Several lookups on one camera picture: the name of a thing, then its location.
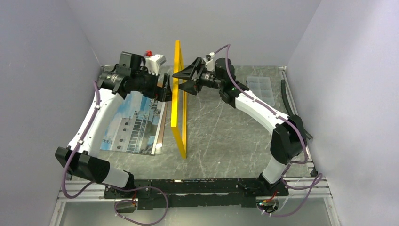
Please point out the building photo print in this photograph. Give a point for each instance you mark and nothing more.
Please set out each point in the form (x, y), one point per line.
(134, 127)

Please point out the yellow picture frame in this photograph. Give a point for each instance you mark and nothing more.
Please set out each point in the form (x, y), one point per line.
(179, 137)

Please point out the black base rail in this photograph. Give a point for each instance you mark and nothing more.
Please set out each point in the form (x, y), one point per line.
(156, 193)

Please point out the clear plastic organizer box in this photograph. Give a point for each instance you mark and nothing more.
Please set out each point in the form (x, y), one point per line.
(262, 88)

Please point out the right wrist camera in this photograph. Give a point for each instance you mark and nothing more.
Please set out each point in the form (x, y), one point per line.
(208, 61)

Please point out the aluminium extrusion frame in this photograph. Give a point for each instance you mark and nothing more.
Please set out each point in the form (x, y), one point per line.
(83, 204)

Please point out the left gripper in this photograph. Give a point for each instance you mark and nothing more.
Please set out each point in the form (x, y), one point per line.
(163, 94)

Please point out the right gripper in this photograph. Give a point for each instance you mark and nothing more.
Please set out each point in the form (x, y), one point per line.
(191, 86)

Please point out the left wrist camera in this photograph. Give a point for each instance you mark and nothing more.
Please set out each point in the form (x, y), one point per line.
(153, 62)

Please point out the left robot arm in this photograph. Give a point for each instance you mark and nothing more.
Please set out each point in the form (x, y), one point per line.
(79, 157)

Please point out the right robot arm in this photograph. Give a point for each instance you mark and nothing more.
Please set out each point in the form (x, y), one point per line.
(288, 138)

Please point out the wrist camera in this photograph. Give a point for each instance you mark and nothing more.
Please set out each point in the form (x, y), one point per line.
(208, 61)
(153, 62)

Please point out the brown backing board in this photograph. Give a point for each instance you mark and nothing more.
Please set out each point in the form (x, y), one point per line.
(158, 145)

